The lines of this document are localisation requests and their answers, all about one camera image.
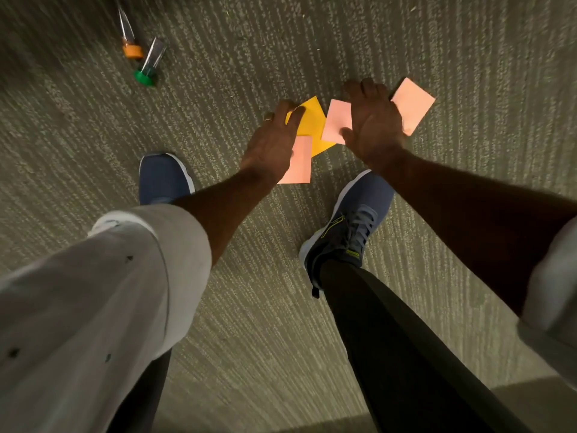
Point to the clear tube with green cap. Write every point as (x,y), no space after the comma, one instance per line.
(146,75)

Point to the person's right middle finger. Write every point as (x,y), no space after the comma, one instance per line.
(368,87)

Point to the person's left middle finger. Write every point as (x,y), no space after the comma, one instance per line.
(286,109)

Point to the person's left hand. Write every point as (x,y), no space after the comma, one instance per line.
(268,146)

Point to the person's left forearm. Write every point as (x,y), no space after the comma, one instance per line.
(225,205)

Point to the person's right hand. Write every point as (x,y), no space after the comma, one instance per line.
(376,126)

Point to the black trousers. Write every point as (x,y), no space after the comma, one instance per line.
(396,356)

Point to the pink square paper note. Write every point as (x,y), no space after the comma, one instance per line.
(414,105)
(302,164)
(337,121)

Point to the person's right thumb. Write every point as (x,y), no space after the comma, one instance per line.
(347,133)

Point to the yellow square paper note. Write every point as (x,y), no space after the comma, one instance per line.
(313,123)

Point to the person's right forearm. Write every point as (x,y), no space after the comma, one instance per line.
(473,216)

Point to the white rolled shirt sleeve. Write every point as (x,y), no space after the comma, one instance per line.
(90,302)
(552,311)

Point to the blue sneaker with white sole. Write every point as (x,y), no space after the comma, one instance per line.
(162,178)

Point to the clear tube with orange cap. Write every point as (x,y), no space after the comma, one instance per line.
(132,49)

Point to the blue sneaker with dark laces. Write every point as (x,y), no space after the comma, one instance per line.
(356,211)

